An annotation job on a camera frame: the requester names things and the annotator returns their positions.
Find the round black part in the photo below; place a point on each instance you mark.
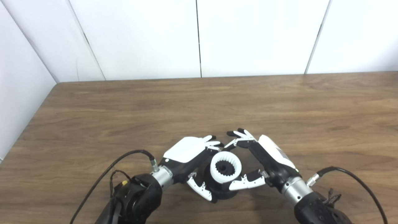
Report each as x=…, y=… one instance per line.
x=224, y=193

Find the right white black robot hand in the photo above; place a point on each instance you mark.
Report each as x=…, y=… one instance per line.
x=273, y=158

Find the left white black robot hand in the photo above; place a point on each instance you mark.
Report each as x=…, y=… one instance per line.
x=183, y=152

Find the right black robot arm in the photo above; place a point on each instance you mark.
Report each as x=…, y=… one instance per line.
x=314, y=208

